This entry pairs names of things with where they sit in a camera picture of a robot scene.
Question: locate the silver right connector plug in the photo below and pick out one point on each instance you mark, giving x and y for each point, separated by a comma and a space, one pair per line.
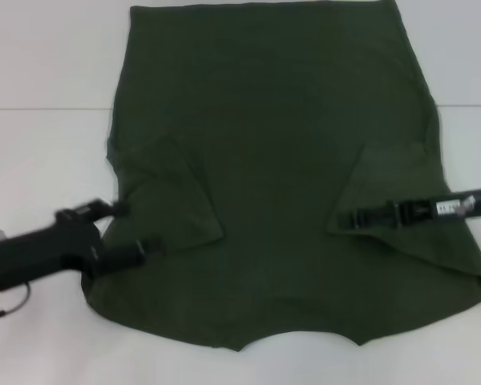
462, 208

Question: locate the silver connector plug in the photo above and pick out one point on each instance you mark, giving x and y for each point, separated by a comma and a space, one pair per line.
462, 208
0, 236

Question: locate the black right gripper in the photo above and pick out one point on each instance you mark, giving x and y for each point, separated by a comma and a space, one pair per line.
425, 209

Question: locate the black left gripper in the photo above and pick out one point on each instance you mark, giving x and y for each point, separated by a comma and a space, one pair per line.
56, 248

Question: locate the silver left connector plug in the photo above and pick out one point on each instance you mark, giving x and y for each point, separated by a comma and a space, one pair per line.
0, 236

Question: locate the dark green t-shirt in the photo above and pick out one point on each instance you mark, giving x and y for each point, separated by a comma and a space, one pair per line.
272, 140

